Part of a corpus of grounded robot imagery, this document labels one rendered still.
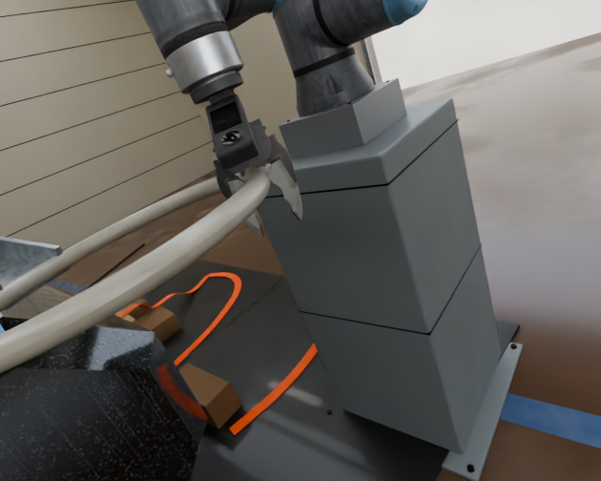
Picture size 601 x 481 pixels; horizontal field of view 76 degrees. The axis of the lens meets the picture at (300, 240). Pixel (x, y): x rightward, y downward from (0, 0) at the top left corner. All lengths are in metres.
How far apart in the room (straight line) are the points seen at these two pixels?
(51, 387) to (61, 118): 5.92
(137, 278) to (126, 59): 7.07
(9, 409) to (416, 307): 0.84
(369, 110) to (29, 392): 0.90
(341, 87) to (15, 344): 0.74
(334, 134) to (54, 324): 0.67
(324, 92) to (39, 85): 6.06
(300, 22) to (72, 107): 6.05
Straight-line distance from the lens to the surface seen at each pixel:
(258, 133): 0.52
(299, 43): 0.92
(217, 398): 1.52
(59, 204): 6.51
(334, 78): 0.90
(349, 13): 0.84
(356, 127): 0.84
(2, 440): 1.00
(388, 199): 0.76
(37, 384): 0.97
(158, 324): 2.26
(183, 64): 0.52
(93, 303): 0.36
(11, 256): 0.93
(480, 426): 1.28
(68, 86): 6.88
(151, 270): 0.36
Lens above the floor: 1.02
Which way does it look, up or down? 22 degrees down
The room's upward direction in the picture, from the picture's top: 21 degrees counter-clockwise
